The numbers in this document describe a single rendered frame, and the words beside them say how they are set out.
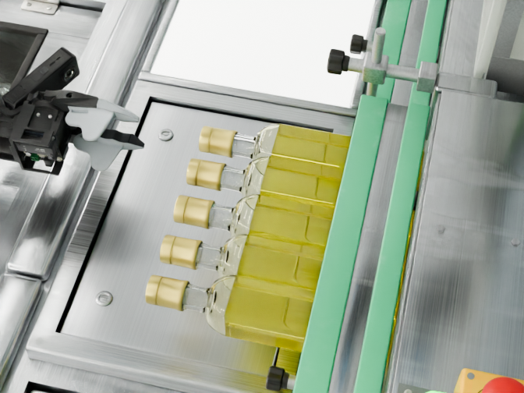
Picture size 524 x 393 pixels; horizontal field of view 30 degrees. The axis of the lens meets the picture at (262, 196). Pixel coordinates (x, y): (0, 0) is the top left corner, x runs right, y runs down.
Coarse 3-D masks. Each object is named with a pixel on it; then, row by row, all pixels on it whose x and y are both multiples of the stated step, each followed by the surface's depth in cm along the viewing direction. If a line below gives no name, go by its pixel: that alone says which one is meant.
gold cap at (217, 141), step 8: (208, 128) 125; (216, 128) 125; (200, 136) 124; (208, 136) 124; (216, 136) 124; (224, 136) 124; (232, 136) 124; (200, 144) 125; (208, 144) 124; (216, 144) 124; (224, 144) 124; (208, 152) 126; (216, 152) 125; (224, 152) 125
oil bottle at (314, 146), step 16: (272, 128) 124; (288, 128) 124; (304, 128) 124; (256, 144) 123; (272, 144) 122; (288, 144) 122; (304, 144) 122; (320, 144) 122; (336, 144) 122; (304, 160) 121; (320, 160) 121; (336, 160) 120
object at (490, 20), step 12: (492, 0) 123; (504, 0) 105; (492, 12) 106; (480, 24) 121; (492, 24) 107; (480, 36) 119; (492, 36) 109; (480, 48) 118; (492, 48) 111; (480, 60) 112; (480, 72) 113
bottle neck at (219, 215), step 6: (216, 204) 118; (216, 210) 117; (222, 210) 117; (228, 210) 117; (210, 216) 117; (216, 216) 117; (222, 216) 117; (228, 216) 117; (210, 222) 117; (216, 222) 117; (222, 222) 117; (222, 228) 118
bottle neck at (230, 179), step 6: (228, 168) 121; (234, 168) 121; (240, 168) 121; (222, 174) 120; (228, 174) 120; (234, 174) 120; (240, 174) 120; (222, 180) 120; (228, 180) 120; (234, 180) 120; (222, 186) 121; (228, 186) 121; (234, 186) 120
